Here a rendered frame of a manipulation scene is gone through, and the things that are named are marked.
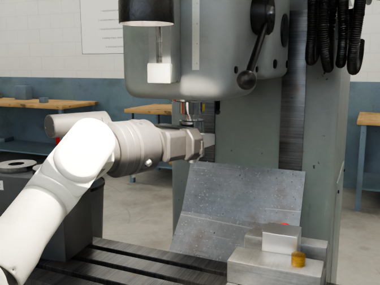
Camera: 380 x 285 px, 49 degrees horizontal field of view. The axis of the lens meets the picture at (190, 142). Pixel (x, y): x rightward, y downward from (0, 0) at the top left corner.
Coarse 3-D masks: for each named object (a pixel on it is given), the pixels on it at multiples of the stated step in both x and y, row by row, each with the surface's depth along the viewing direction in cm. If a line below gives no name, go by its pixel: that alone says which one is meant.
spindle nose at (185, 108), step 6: (180, 102) 75; (186, 102) 74; (192, 102) 74; (198, 102) 74; (204, 102) 75; (180, 108) 75; (186, 108) 74; (192, 108) 74; (198, 108) 74; (186, 114) 74; (192, 114) 74; (198, 114) 74
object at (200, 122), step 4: (180, 120) 76; (184, 120) 75; (188, 120) 75; (192, 120) 75; (196, 120) 75; (200, 120) 75; (204, 120) 76; (180, 124) 76; (184, 124) 75; (188, 124) 75; (192, 124) 74; (196, 124) 75; (200, 124) 75; (204, 124) 76
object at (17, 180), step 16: (16, 160) 101; (32, 160) 101; (0, 176) 92; (16, 176) 91; (0, 192) 93; (16, 192) 92; (0, 208) 94; (80, 208) 96; (64, 224) 90; (80, 224) 96; (64, 240) 90; (80, 240) 97; (48, 256) 92; (64, 256) 91
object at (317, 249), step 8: (248, 232) 80; (256, 232) 80; (248, 240) 79; (256, 240) 78; (304, 240) 76; (312, 240) 76; (320, 240) 76; (256, 248) 78; (304, 248) 75; (312, 248) 74; (320, 248) 74; (328, 248) 83; (312, 256) 75; (320, 256) 74; (328, 256) 80; (328, 264) 82; (328, 272) 85
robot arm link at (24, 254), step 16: (32, 192) 52; (16, 208) 50; (32, 208) 50; (48, 208) 51; (0, 224) 48; (16, 224) 48; (32, 224) 49; (48, 224) 51; (0, 240) 46; (16, 240) 47; (32, 240) 48; (48, 240) 51; (0, 256) 45; (16, 256) 46; (32, 256) 48; (16, 272) 46
